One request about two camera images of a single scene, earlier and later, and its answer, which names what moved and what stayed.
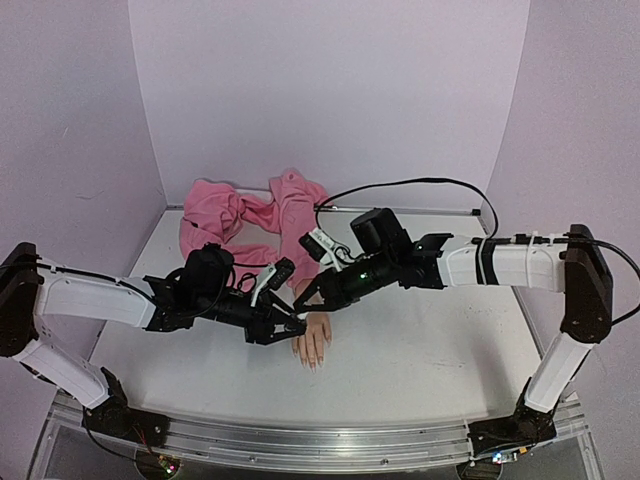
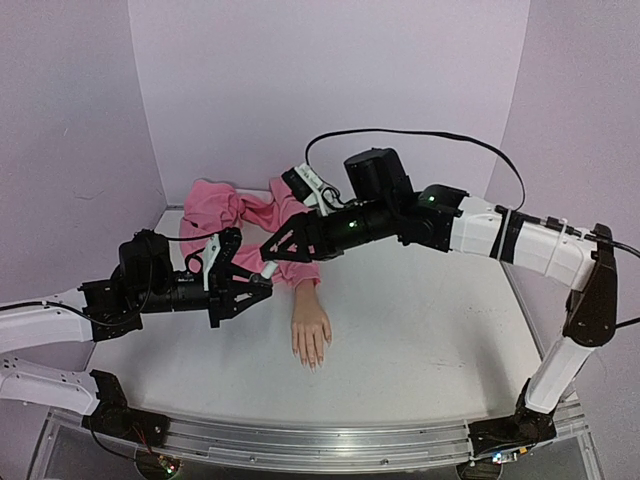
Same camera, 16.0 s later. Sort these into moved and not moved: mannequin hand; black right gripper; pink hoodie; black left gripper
Moved: black left gripper; black right gripper
Not moved: mannequin hand; pink hoodie
